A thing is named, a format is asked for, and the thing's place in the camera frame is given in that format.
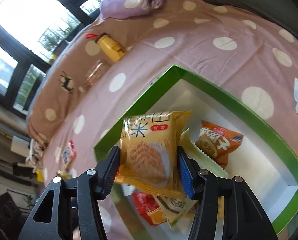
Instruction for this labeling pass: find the red white milk candy packet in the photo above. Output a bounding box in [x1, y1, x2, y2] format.
[62, 140, 76, 169]

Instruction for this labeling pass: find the pale green snack packet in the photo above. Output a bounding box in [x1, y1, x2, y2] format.
[154, 129, 229, 227]

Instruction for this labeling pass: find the yellow rice cracker packet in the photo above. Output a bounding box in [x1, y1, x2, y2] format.
[115, 111, 192, 198]

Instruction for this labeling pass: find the white peanut snack bag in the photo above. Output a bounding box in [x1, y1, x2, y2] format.
[218, 197, 225, 219]

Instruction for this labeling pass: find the dark yellow chocolate snack packet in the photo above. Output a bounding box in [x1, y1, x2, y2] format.
[57, 170, 72, 180]

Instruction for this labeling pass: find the yellow box beside bed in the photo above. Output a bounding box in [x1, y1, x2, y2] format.
[35, 170, 44, 183]

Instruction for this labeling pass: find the striped white clothes pile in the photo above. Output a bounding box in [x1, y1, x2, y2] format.
[25, 139, 48, 173]

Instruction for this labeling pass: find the white paper roll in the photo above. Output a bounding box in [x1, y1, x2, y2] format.
[11, 136, 30, 158]

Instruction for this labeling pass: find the orange biscuit snack packet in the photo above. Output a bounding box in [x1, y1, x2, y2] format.
[195, 120, 244, 169]

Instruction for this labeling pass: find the red bubble tea snack packet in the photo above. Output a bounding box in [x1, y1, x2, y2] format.
[132, 192, 167, 226]

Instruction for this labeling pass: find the pink polka dot bedsheet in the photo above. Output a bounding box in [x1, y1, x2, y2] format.
[28, 0, 298, 183]

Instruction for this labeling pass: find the clear glass jar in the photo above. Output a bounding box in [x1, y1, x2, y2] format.
[79, 60, 110, 92]

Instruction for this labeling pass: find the yellow bottle brown cap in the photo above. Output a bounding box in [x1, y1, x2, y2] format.
[86, 33, 126, 62]

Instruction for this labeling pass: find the black framed window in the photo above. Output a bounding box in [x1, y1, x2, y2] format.
[0, 0, 102, 118]

